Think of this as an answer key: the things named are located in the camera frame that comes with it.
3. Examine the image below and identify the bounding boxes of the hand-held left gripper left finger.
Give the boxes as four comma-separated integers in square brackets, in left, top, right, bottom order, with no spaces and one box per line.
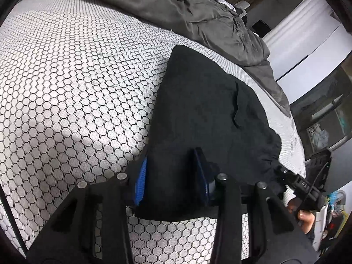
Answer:
[26,157,147,264]

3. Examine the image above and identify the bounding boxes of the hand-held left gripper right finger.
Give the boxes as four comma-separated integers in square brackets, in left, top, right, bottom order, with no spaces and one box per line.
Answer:
[192,147,321,264]

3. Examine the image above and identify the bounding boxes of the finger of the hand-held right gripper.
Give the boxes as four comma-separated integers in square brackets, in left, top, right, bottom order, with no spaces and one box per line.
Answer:
[275,165,293,183]

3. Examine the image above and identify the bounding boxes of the black pants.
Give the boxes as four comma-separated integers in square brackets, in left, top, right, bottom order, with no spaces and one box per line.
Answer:
[128,45,288,222]

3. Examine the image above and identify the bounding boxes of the person's right hand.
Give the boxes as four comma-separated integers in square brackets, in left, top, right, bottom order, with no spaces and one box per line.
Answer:
[286,198,315,234]

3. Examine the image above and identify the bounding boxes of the white honeycomb pattern mattress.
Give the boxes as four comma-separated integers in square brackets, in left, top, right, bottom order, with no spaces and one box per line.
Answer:
[0,0,306,264]

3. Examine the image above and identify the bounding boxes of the white wardrobe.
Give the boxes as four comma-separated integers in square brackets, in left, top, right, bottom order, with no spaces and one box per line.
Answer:
[261,0,345,83]

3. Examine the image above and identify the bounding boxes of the white chair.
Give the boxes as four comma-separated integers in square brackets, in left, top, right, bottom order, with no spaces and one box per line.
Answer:
[234,1,251,20]

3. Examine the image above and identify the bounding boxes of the grey duvet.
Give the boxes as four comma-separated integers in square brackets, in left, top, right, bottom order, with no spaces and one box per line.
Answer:
[59,0,291,117]

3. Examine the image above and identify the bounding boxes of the black cable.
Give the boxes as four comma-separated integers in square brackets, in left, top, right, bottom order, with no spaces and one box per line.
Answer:
[305,160,331,191]

